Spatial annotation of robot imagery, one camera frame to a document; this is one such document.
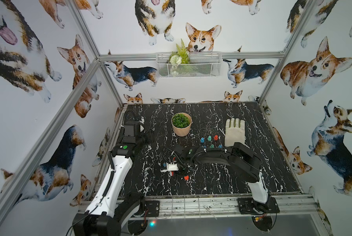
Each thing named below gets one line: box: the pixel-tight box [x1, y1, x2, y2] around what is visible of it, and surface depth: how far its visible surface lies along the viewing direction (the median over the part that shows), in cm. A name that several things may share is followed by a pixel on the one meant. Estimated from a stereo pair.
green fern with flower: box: [169, 38, 191, 66], surface depth 84 cm
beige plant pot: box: [171, 112, 193, 137], surface depth 97 cm
